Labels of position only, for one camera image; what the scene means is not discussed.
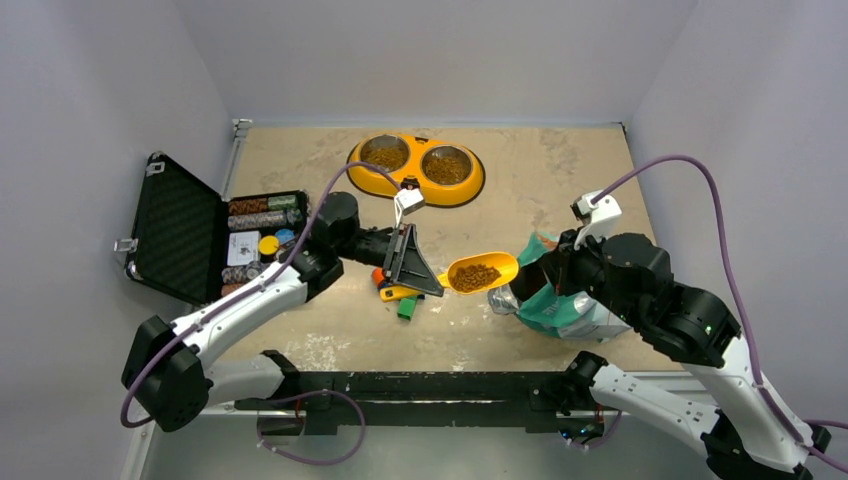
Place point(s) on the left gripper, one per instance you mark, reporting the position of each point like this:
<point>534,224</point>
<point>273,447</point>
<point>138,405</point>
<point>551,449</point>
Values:
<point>403,264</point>

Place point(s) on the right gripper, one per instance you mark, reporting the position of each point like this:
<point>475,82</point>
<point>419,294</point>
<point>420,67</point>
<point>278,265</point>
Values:
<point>558,263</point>

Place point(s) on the green dog food bag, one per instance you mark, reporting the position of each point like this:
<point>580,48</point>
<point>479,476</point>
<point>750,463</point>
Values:
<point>533,300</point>

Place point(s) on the yellow plastic scoop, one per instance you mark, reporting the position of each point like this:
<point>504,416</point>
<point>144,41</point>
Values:
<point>468,275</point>

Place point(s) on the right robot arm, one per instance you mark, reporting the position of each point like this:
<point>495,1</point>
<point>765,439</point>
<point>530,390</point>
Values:
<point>747,433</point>

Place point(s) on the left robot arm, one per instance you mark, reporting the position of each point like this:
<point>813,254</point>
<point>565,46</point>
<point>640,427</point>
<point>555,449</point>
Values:
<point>168,368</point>

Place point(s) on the yellow double pet bowl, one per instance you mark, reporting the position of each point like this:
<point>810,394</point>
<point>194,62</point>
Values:
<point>449,175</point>

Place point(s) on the orange blue toy truck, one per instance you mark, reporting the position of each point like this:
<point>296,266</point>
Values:
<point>379,278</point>

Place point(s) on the green toy brick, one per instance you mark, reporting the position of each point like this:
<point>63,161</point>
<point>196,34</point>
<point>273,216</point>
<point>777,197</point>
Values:
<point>406,307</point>

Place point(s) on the black poker chip case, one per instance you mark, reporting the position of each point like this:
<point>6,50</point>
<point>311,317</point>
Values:
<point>180,238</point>

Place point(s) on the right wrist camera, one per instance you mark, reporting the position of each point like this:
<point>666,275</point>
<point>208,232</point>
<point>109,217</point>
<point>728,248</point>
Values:
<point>599,214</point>

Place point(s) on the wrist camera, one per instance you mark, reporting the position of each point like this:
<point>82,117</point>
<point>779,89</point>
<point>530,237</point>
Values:
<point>407,201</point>
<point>599,214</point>

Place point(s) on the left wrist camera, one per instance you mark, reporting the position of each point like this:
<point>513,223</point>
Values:
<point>407,201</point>

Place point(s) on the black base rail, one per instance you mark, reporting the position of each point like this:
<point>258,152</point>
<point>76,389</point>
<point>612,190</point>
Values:
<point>537,402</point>

